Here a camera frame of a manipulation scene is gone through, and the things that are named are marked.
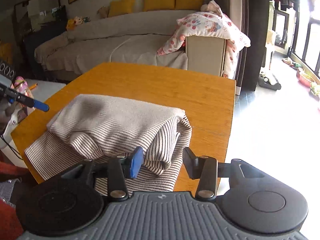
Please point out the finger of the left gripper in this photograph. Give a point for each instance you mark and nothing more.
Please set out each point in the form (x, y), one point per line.
(37, 104)

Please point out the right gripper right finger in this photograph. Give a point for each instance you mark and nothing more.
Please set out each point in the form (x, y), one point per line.
(203, 168)

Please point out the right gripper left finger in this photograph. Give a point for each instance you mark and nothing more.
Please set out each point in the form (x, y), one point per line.
(121, 168)

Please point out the brown striped knit sweater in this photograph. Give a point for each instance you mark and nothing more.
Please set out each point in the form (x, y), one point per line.
(100, 127)

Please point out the yellow stuffed toy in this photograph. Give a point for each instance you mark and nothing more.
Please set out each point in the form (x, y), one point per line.
(72, 23)

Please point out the beige covered sofa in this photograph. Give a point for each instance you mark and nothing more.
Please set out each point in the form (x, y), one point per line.
(129, 38)

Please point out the red bowl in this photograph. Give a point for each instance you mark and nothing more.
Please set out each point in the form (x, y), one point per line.
(304, 78)

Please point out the pink floral blanket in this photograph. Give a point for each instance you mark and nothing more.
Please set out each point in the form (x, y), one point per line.
(210, 32)

